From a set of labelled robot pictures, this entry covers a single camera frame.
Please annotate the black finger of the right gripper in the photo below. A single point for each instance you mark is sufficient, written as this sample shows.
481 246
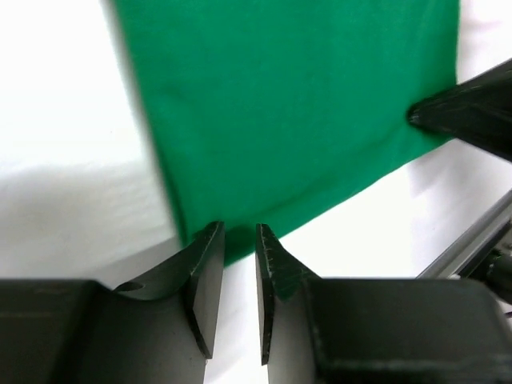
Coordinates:
477 111

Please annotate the green t shirt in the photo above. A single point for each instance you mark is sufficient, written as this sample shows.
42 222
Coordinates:
276 111

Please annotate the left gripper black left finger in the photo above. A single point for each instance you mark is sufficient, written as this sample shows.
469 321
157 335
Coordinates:
156 328

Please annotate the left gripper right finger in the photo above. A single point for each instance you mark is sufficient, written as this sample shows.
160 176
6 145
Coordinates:
348 330

